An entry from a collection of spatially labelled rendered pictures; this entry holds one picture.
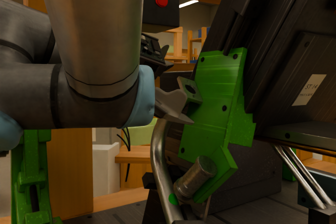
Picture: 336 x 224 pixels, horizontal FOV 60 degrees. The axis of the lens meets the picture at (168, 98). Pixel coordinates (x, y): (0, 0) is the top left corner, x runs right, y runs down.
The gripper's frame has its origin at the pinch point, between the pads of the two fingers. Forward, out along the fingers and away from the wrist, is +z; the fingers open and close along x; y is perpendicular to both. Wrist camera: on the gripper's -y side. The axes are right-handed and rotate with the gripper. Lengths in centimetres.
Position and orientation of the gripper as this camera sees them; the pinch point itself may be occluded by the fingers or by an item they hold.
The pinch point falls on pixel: (181, 94)
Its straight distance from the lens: 54.4
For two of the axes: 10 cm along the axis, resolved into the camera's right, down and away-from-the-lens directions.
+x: -2.2, -7.3, 6.5
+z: 8.2, 2.3, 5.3
